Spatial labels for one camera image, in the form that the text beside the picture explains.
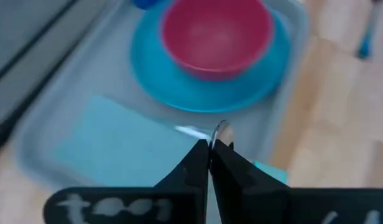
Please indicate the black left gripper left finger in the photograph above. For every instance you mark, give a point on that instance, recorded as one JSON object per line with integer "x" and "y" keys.
{"x": 179, "y": 202}

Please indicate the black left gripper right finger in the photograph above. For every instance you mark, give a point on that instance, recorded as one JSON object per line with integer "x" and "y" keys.
{"x": 256, "y": 202}

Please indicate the teal napkin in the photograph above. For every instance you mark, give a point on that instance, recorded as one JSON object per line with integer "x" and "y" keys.
{"x": 117, "y": 146}

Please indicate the blue plate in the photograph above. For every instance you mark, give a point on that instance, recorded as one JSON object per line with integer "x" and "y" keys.
{"x": 166, "y": 90}

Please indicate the pink bowl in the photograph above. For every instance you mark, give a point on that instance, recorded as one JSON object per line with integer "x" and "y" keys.
{"x": 216, "y": 37}

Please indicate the blue mug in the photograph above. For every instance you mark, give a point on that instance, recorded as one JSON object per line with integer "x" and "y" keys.
{"x": 145, "y": 3}

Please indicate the grey plastic tray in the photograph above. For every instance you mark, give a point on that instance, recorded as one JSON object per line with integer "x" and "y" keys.
{"x": 101, "y": 77}

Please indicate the black metal table frame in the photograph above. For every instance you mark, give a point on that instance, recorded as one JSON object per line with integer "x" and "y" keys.
{"x": 2, "y": 133}

